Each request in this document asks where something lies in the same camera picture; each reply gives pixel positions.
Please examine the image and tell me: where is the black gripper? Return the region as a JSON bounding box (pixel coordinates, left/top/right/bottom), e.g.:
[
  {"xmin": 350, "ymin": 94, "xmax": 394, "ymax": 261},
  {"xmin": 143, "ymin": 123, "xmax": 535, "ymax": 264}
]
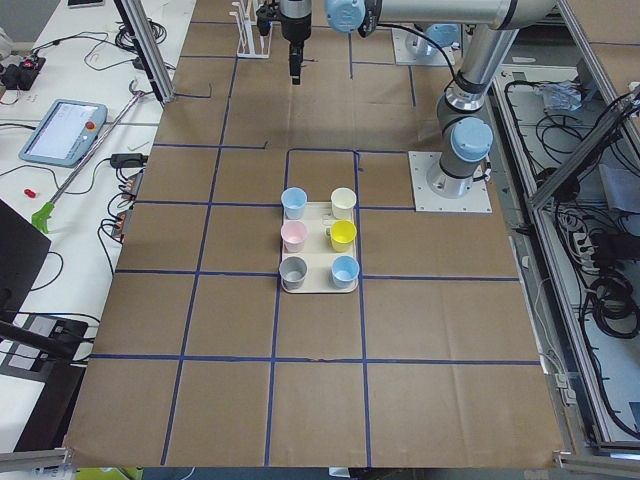
[{"xmin": 279, "ymin": 0, "xmax": 312, "ymax": 85}]

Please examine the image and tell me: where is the light blue cup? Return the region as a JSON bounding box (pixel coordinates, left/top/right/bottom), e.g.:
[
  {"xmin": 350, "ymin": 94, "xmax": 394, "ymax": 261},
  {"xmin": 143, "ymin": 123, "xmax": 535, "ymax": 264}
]
[
  {"xmin": 331, "ymin": 255, "xmax": 360, "ymax": 289},
  {"xmin": 281, "ymin": 187, "xmax": 307, "ymax": 220}
]

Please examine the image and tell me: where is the cream white cup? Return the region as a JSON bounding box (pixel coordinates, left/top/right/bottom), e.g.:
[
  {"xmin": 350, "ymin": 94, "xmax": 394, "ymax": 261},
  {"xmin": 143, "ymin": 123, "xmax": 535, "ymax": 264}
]
[{"xmin": 330, "ymin": 187, "xmax": 357, "ymax": 220}]

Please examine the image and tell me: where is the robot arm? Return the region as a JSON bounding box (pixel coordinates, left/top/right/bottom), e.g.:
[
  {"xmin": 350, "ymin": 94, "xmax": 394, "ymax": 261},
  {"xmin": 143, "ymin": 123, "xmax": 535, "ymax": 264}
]
[{"xmin": 324, "ymin": 1, "xmax": 555, "ymax": 199}]

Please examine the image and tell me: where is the pink cup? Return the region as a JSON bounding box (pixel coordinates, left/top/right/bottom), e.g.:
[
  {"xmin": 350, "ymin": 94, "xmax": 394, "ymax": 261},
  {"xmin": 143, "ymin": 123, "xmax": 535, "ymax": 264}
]
[{"xmin": 280, "ymin": 220, "xmax": 308, "ymax": 253}]

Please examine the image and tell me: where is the yellow cup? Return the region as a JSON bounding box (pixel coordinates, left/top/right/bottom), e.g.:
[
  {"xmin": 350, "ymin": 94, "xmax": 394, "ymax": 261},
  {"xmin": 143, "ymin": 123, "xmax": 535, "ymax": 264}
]
[{"xmin": 329, "ymin": 219, "xmax": 357, "ymax": 253}]

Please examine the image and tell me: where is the grey cup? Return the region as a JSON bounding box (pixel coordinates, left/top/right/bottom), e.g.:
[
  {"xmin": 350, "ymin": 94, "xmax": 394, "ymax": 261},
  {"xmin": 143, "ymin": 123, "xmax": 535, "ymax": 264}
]
[{"xmin": 279, "ymin": 256, "xmax": 308, "ymax": 291}]

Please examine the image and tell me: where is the cream plastic tray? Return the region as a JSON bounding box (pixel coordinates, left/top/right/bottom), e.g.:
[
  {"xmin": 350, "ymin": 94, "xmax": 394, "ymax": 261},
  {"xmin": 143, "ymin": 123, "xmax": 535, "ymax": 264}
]
[{"xmin": 281, "ymin": 202, "xmax": 358, "ymax": 294}]

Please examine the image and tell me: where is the black power adapter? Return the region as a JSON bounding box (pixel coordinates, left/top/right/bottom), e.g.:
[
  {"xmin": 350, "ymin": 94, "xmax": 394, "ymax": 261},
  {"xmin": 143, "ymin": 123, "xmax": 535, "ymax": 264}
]
[{"xmin": 109, "ymin": 153, "xmax": 148, "ymax": 169}]

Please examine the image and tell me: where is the teach pendant tablet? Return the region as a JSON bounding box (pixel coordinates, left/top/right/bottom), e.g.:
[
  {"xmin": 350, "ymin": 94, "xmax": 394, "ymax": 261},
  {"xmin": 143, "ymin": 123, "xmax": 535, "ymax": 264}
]
[{"xmin": 18, "ymin": 99, "xmax": 108, "ymax": 167}]

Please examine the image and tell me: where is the black monitor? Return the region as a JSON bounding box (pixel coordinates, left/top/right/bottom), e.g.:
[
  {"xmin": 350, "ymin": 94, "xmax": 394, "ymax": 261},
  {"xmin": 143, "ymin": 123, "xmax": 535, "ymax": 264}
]
[{"xmin": 0, "ymin": 201, "xmax": 51, "ymax": 323}]

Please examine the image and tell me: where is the white power strip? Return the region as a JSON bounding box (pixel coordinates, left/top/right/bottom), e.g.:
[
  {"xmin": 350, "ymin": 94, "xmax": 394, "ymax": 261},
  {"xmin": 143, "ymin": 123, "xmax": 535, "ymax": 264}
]
[{"xmin": 569, "ymin": 221, "xmax": 598, "ymax": 275}]

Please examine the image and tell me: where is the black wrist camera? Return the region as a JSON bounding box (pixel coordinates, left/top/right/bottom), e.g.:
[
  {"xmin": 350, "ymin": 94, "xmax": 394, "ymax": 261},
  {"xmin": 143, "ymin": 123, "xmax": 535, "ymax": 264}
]
[{"xmin": 256, "ymin": 3, "xmax": 274, "ymax": 37}]

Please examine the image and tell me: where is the white wire cup rack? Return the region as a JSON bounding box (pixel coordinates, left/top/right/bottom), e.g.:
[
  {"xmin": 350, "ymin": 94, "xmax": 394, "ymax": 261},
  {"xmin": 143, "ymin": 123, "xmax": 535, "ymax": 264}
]
[{"xmin": 229, "ymin": 0, "xmax": 272, "ymax": 60}]

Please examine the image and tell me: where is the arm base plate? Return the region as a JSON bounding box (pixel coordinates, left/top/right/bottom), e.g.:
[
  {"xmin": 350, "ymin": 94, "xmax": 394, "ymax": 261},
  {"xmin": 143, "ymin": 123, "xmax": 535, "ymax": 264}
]
[
  {"xmin": 408, "ymin": 151, "xmax": 492, "ymax": 214},
  {"xmin": 392, "ymin": 24, "xmax": 461, "ymax": 67}
]

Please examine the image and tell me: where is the aluminium frame post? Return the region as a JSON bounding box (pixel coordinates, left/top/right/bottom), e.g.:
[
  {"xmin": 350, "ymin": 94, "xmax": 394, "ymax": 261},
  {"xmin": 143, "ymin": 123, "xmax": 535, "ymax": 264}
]
[{"xmin": 114, "ymin": 0, "xmax": 175, "ymax": 105}]

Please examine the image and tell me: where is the green handled reacher grabber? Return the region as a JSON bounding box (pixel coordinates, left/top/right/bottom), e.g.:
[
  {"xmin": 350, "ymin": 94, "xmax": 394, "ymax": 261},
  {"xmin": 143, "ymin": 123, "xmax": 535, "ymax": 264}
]
[{"xmin": 31, "ymin": 80, "xmax": 150, "ymax": 234}]

